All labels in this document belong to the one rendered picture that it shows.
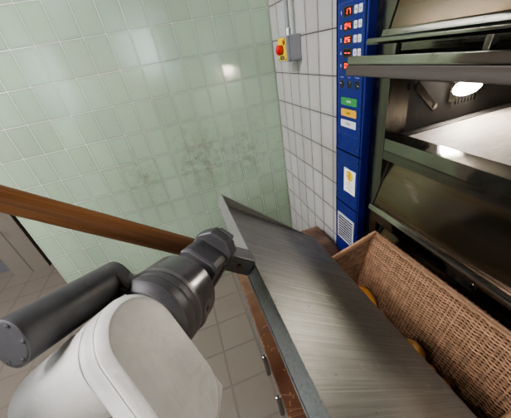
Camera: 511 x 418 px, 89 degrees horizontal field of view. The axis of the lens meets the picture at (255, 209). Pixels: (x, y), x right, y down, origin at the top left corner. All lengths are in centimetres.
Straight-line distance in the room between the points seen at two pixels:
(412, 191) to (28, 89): 166
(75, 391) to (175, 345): 6
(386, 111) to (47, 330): 90
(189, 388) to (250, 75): 155
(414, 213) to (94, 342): 86
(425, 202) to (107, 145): 149
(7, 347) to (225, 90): 150
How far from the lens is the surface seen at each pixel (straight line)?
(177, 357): 22
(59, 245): 200
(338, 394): 40
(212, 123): 162
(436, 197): 89
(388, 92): 92
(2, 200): 40
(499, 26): 60
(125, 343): 20
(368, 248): 108
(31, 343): 23
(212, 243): 36
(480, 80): 56
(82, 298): 25
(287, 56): 134
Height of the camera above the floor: 149
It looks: 31 degrees down
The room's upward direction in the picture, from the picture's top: 11 degrees counter-clockwise
